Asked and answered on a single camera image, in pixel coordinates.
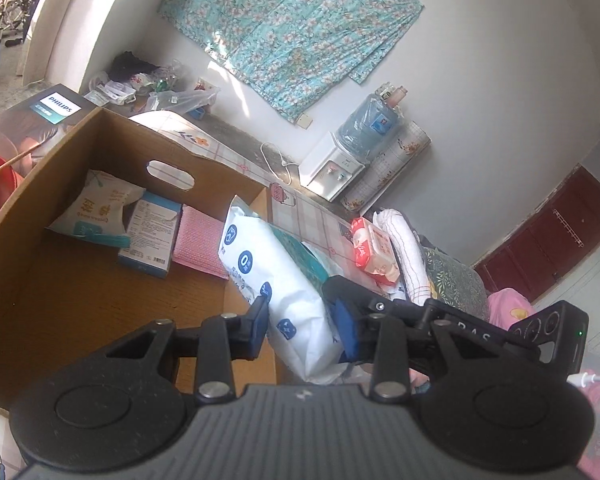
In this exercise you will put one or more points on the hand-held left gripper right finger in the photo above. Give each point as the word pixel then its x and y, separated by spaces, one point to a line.
pixel 347 330

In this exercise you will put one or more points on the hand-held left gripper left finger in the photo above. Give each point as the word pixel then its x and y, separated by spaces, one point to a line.
pixel 260 325

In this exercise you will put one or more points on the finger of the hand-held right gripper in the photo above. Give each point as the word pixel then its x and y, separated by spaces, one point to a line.
pixel 350 287

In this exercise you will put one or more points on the white and blue pad pack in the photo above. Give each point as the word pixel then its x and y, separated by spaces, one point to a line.
pixel 290 295

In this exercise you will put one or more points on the pink knitted cloth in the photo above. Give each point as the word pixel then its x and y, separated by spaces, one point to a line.
pixel 200 240

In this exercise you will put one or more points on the blue and white small box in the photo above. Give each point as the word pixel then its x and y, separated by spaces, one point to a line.
pixel 150 235

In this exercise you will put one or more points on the brown cardboard box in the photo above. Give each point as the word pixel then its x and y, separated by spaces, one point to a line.
pixel 80 300

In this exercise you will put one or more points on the white crinkled snack pack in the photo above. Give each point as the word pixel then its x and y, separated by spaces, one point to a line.
pixel 95 210

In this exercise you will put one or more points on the red wet wipes pack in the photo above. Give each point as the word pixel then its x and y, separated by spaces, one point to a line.
pixel 375 250

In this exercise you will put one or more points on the white striped towel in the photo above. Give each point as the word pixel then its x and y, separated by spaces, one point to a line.
pixel 405 250

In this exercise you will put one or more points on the dark red wooden cabinet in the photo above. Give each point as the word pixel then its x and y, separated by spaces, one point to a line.
pixel 555 240

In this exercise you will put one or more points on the green floral pillow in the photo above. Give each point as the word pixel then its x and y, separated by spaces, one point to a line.
pixel 455 280

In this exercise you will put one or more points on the white water dispenser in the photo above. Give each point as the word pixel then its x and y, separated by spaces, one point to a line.
pixel 330 170

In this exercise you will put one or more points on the rolled patterned mat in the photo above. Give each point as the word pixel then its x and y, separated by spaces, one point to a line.
pixel 400 160

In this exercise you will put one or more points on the pink small bottle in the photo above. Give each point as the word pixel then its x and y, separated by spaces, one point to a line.
pixel 400 96

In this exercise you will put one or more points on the clear small bottle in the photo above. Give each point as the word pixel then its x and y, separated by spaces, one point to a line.
pixel 385 91

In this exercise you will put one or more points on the heap of small plastic packets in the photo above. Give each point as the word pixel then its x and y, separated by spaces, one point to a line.
pixel 145 85

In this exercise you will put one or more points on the wooden stick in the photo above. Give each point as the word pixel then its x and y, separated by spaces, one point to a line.
pixel 15 161

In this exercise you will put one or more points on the black printed carton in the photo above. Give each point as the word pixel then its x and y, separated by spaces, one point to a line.
pixel 55 105

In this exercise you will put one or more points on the beige wall socket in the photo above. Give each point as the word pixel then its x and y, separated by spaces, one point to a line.
pixel 305 121

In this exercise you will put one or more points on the teal floral wall cloth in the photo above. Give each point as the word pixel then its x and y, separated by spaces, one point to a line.
pixel 290 25

